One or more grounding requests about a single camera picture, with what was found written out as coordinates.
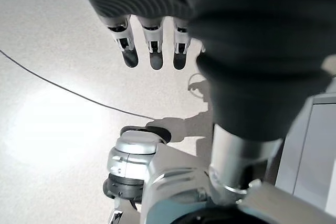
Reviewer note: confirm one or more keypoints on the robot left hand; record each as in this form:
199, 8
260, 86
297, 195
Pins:
236, 24

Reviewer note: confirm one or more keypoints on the white medical cart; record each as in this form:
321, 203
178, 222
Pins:
320, 142

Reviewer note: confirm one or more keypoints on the silver robot left leg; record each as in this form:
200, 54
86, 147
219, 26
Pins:
178, 182

